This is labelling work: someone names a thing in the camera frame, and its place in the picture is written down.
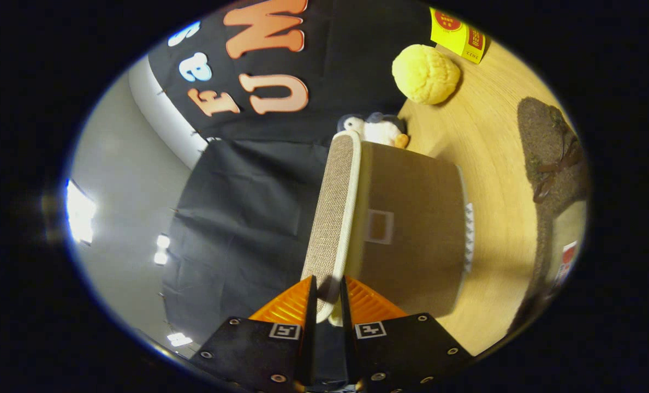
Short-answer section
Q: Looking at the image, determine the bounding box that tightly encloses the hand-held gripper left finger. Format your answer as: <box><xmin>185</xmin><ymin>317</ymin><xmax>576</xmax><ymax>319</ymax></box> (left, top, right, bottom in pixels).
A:
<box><xmin>189</xmin><ymin>275</ymin><xmax>318</xmax><ymax>393</ymax></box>

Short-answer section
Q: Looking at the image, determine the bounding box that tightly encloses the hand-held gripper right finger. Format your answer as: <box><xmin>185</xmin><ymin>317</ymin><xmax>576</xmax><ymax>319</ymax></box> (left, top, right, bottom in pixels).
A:
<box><xmin>340</xmin><ymin>276</ymin><xmax>475</xmax><ymax>393</ymax></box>

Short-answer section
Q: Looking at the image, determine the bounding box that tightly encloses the brown fabric storage box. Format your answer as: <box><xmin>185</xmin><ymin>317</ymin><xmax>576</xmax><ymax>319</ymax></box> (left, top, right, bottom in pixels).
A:
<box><xmin>301</xmin><ymin>133</ymin><xmax>475</xmax><ymax>327</ymax></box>

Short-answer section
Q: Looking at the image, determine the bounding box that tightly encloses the brown fuzzy shoe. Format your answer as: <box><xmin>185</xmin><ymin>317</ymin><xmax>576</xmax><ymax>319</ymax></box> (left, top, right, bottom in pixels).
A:
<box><xmin>507</xmin><ymin>97</ymin><xmax>591</xmax><ymax>336</ymax></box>

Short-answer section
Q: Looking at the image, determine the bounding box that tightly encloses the penguin plush toy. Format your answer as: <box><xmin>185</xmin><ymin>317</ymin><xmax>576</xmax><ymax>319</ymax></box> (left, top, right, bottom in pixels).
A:
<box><xmin>337</xmin><ymin>112</ymin><xmax>410</xmax><ymax>149</ymax></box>

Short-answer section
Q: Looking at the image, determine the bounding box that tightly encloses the yellow bun plush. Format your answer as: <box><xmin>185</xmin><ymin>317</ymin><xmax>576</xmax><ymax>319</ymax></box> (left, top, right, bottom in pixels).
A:
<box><xmin>392</xmin><ymin>44</ymin><xmax>461</xmax><ymax>105</ymax></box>

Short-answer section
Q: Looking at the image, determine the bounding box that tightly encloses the yellow book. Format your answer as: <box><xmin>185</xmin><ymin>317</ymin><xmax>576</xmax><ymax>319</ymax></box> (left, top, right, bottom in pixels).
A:
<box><xmin>430</xmin><ymin>7</ymin><xmax>489</xmax><ymax>64</ymax></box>

